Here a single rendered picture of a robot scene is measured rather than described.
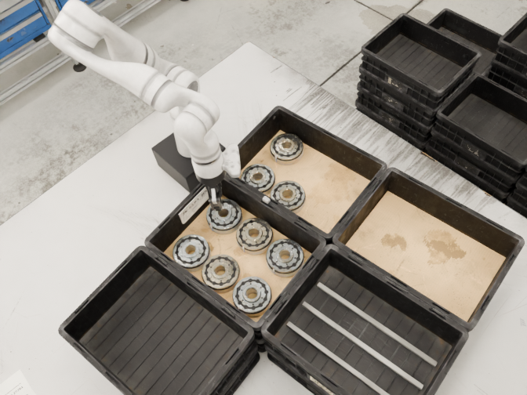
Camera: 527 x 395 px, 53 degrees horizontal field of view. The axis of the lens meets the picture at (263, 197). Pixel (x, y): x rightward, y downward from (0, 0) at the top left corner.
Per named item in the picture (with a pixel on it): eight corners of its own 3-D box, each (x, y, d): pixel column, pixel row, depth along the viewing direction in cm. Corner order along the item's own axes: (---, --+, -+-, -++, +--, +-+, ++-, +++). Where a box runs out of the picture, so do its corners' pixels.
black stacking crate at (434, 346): (262, 346, 136) (258, 331, 126) (328, 261, 147) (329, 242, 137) (396, 449, 121) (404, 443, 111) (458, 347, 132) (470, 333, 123)
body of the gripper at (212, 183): (192, 151, 128) (199, 173, 136) (194, 180, 123) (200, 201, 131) (223, 148, 128) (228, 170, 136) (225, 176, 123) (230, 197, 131)
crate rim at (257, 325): (143, 246, 143) (140, 242, 141) (216, 172, 154) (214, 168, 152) (258, 334, 128) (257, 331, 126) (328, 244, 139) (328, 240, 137)
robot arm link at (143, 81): (141, 111, 108) (164, 77, 107) (35, 34, 108) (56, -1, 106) (154, 113, 117) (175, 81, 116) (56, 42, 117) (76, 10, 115)
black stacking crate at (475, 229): (328, 260, 147) (330, 241, 138) (385, 188, 158) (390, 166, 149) (459, 346, 132) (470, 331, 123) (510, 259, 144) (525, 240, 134)
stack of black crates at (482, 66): (401, 73, 273) (408, 38, 253) (435, 42, 283) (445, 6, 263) (469, 111, 256) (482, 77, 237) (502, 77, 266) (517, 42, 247)
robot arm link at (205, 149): (205, 175, 118) (227, 147, 122) (192, 132, 105) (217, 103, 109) (179, 163, 121) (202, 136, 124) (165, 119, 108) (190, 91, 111)
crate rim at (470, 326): (328, 244, 139) (329, 240, 137) (389, 169, 150) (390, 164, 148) (469, 335, 124) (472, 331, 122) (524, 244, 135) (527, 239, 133)
